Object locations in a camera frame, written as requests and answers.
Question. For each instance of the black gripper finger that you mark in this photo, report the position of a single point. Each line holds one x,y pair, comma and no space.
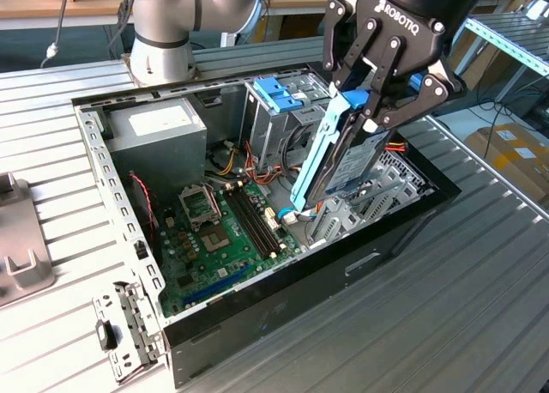
336,37
412,105

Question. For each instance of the hard disk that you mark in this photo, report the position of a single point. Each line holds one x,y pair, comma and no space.
356,161

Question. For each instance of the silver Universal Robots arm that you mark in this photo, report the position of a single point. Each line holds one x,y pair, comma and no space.
163,11

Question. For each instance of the grey metal disk bay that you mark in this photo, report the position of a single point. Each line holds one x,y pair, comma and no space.
330,225

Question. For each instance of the flat cardboard sheet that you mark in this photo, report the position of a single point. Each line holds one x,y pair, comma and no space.
480,67

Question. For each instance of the blue plastic drive latch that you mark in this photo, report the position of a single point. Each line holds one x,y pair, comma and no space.
274,94

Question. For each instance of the labelled cardboard box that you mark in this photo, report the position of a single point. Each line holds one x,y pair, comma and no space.
506,161

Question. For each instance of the grey metal drive cage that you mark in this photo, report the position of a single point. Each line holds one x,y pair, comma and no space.
268,140

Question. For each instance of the black RAM slot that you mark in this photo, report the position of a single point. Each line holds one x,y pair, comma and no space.
265,217
248,225
260,220
254,222

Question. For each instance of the grey power supply unit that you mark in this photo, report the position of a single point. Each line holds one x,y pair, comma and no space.
158,152

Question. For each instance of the black open PC case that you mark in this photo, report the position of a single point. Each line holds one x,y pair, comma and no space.
300,307

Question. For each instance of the CPU socket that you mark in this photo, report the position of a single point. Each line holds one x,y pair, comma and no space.
213,240

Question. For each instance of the wooden desk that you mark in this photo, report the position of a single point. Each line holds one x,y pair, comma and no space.
98,2

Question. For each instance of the blue expansion slot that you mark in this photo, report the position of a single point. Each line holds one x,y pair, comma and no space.
214,285

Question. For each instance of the green motherboard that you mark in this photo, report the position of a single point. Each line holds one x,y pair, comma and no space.
201,273

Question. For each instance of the grey parts rack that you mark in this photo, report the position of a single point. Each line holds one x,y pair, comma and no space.
21,221

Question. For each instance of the grey metal slot bracket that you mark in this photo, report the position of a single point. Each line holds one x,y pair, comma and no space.
137,320

